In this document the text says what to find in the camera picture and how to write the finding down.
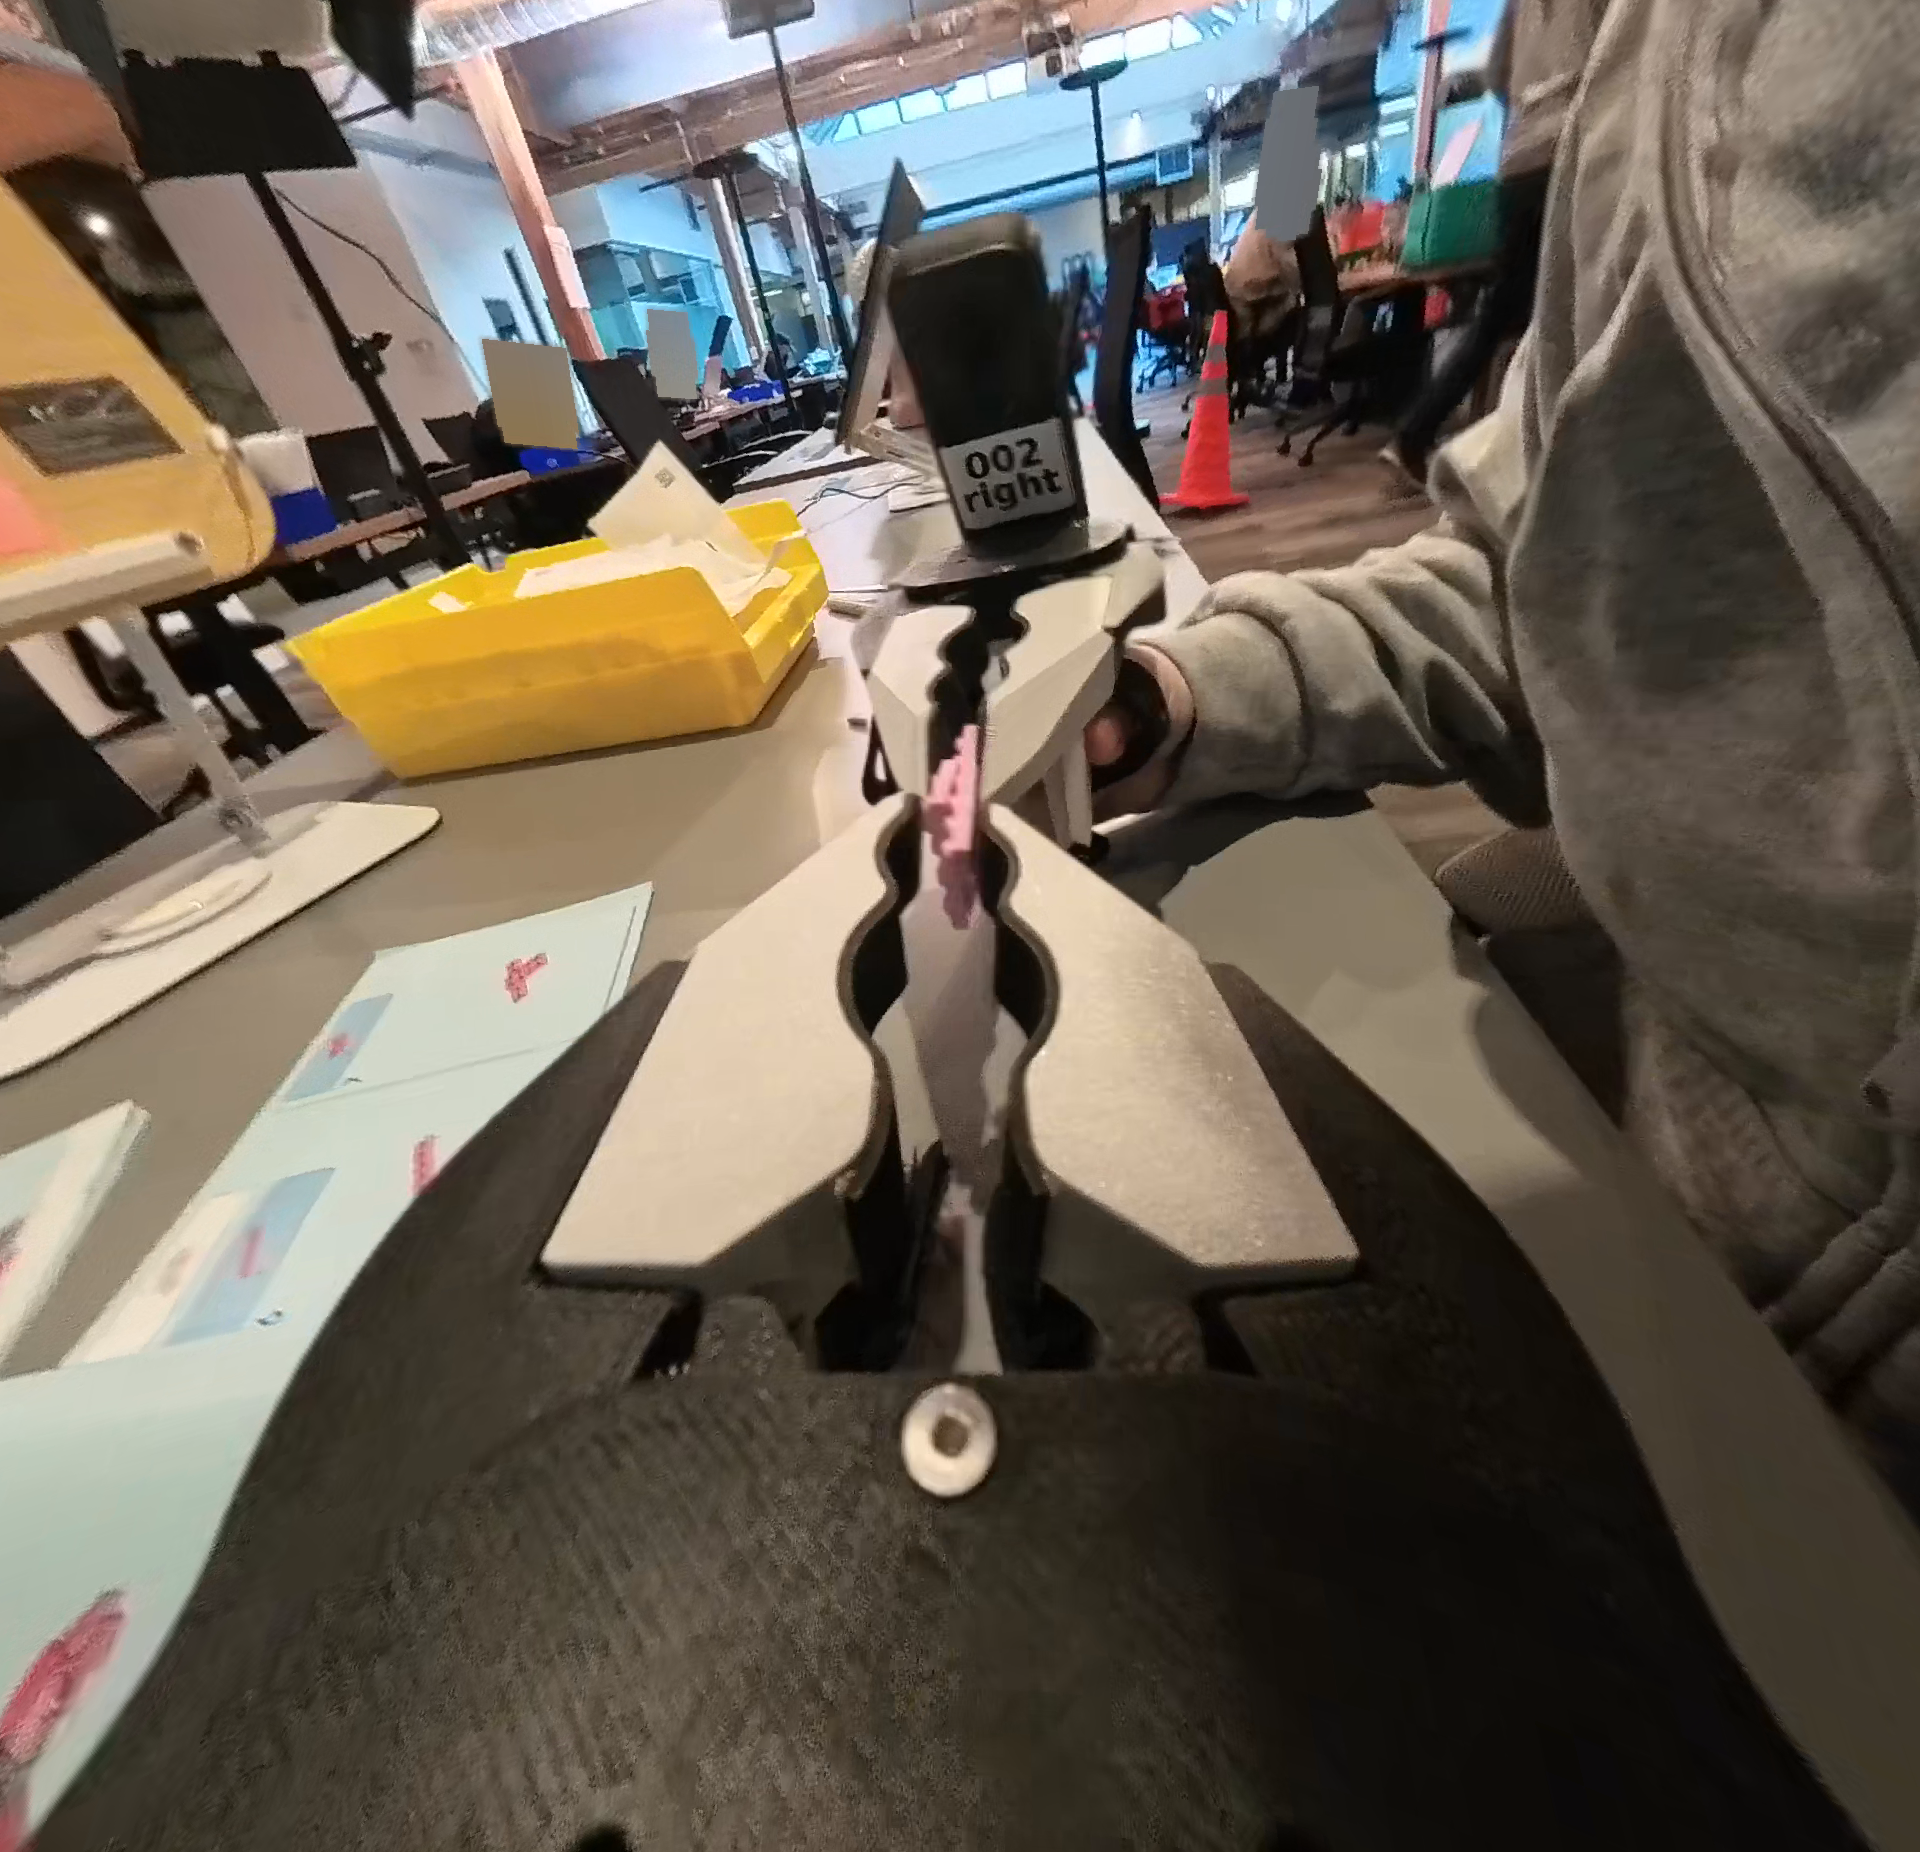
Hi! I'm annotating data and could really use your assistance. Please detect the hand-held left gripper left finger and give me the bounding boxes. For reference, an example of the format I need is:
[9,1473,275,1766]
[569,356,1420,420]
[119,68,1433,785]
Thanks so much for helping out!
[538,797,924,1375]

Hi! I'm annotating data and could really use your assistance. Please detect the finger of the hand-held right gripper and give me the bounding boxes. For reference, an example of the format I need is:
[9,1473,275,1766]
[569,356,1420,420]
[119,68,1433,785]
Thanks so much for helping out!
[974,573,1119,812]
[861,603,969,805]

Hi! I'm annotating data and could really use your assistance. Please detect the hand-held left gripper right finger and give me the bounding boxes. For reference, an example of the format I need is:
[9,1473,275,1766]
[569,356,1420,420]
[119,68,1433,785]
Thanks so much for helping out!
[978,805,1363,1375]

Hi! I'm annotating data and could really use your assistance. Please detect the long pink brick plate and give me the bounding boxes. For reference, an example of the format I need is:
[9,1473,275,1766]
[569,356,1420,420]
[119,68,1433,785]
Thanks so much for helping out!
[921,723,991,864]

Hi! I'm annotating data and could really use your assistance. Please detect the light blue instruction booklet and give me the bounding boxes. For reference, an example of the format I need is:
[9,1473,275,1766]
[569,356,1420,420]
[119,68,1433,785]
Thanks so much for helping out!
[0,883,657,1846]

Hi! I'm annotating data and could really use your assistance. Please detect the yellow plastic bin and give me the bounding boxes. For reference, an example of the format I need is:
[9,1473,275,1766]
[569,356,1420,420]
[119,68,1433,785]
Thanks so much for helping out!
[289,498,830,784]

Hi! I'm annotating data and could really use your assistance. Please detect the person's right forearm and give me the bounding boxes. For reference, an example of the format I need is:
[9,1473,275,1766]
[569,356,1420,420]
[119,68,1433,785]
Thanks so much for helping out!
[1155,525,1554,819]

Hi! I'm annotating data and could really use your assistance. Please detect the grey desk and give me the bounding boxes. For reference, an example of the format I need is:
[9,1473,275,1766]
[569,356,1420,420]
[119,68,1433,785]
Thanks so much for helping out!
[0,429,1920,1852]

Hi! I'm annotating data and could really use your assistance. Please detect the person's right hand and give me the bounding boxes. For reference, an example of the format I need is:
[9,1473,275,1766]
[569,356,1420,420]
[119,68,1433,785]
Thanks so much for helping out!
[1082,645,1197,819]

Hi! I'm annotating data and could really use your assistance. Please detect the grey monitor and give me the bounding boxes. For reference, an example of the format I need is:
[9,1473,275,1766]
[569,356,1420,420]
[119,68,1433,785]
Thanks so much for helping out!
[830,156,932,463]

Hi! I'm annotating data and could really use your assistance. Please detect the orange traffic cone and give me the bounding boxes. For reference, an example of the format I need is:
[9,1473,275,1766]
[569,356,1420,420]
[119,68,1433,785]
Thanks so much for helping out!
[1162,307,1252,516]

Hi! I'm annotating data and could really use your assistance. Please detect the white paper bags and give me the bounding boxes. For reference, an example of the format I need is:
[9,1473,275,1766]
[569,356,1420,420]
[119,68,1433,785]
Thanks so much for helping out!
[508,441,798,609]

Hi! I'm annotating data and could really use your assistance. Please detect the closed instruction booklet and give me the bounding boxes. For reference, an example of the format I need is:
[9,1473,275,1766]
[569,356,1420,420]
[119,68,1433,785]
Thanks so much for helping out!
[0,1103,151,1358]

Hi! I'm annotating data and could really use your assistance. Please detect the person's grey clothing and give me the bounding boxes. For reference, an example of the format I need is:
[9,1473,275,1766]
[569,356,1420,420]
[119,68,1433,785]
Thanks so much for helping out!
[1424,0,1920,1449]

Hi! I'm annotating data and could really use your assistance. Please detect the white bar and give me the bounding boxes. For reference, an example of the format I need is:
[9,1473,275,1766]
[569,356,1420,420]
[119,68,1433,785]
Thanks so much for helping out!
[0,530,212,639]

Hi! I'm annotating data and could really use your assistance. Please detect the dark label plate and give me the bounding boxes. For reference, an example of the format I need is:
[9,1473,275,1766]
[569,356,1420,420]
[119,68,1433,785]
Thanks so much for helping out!
[0,380,186,477]

